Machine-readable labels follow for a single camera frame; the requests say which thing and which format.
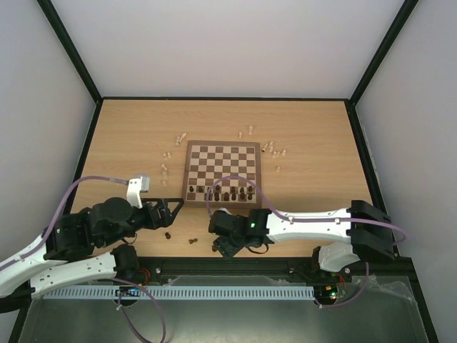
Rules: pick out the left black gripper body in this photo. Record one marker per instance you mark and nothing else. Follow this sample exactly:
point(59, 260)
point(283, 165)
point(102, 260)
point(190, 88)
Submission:
point(153, 222)

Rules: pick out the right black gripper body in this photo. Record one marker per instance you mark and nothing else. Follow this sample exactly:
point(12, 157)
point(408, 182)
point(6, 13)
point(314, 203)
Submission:
point(228, 245)

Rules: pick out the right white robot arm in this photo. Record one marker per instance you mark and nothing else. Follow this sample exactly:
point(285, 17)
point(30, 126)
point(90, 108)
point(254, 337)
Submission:
point(359, 233)

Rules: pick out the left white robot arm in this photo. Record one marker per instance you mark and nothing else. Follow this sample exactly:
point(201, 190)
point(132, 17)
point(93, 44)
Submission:
point(85, 246)

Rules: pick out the left base circuit board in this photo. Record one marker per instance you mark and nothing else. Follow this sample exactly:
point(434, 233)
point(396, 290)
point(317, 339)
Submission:
point(128, 291)

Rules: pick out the base circuit board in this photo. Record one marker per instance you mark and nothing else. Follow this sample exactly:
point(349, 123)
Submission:
point(128, 291)
point(332, 292)

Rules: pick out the right base circuit board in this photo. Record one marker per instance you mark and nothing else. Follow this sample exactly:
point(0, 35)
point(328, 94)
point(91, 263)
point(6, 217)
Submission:
point(332, 292)

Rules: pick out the wooden chessboard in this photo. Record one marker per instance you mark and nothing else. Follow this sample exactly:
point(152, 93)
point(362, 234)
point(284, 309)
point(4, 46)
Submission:
point(224, 163)

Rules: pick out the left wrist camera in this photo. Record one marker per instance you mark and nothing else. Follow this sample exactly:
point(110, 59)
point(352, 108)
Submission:
point(135, 186)

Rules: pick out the white slotted cable duct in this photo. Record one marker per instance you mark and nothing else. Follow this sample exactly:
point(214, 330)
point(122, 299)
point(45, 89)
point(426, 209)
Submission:
point(87, 292)

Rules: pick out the black aluminium frame rail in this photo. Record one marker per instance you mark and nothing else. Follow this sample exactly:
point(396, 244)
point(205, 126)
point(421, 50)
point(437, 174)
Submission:
point(268, 266)

